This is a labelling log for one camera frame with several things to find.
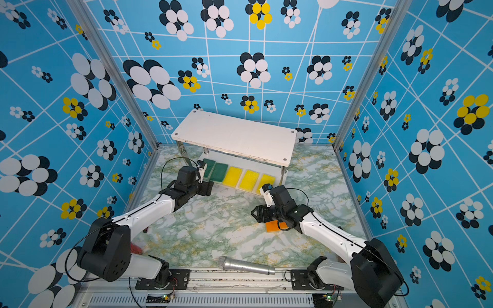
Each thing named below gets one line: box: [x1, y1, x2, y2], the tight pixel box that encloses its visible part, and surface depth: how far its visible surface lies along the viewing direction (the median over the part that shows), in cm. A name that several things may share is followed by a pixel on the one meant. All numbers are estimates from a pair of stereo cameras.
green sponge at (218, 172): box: [209, 162, 229, 183], surface depth 101 cm
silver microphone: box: [217, 256, 276, 276], surface depth 76 cm
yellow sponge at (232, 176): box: [222, 166, 244, 189], surface depth 99 cm
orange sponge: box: [265, 220, 289, 233], surface depth 87 cm
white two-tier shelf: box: [171, 109, 298, 185], surface depth 79 cm
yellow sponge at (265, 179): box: [256, 173, 277, 194], surface depth 98 cm
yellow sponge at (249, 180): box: [239, 169, 260, 193], surface depth 96 cm
